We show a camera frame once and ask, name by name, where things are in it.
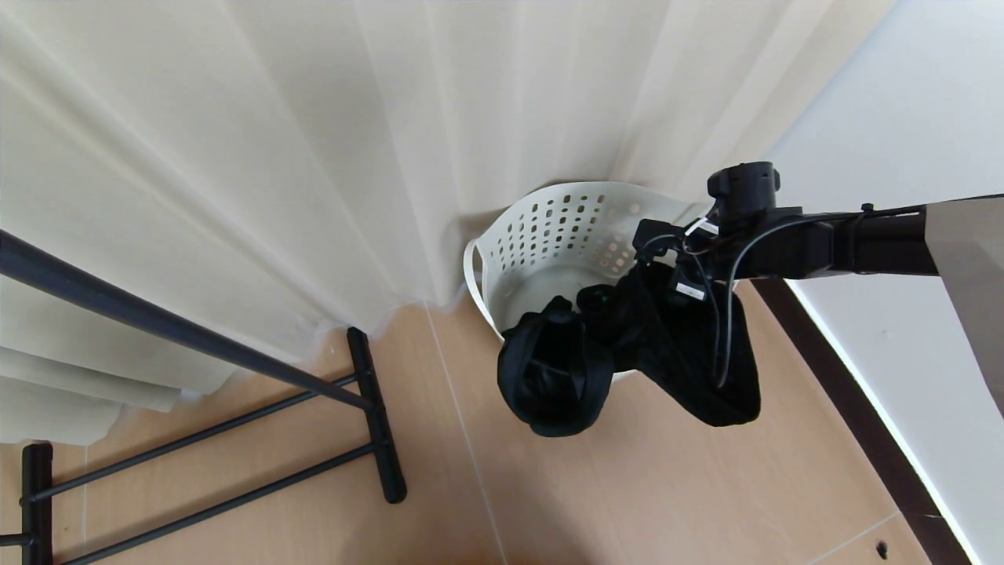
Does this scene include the black garment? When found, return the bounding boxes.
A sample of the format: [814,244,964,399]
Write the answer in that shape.
[497,297,617,438]

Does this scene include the black cable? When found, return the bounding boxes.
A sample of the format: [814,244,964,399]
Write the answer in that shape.
[710,213,832,389]

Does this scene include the beige curtain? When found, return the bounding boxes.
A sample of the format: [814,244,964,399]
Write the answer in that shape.
[0,0,895,444]

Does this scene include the black shorts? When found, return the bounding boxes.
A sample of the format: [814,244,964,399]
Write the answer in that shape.
[577,259,762,428]

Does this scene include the white laundry basket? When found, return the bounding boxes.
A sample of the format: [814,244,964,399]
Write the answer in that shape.
[463,182,707,385]

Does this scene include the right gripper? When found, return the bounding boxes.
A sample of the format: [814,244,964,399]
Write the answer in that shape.
[667,231,742,308]

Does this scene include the black clothes rack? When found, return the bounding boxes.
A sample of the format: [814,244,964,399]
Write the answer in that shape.
[0,229,407,565]

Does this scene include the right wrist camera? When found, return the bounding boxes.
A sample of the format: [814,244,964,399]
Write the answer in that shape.
[632,218,685,266]

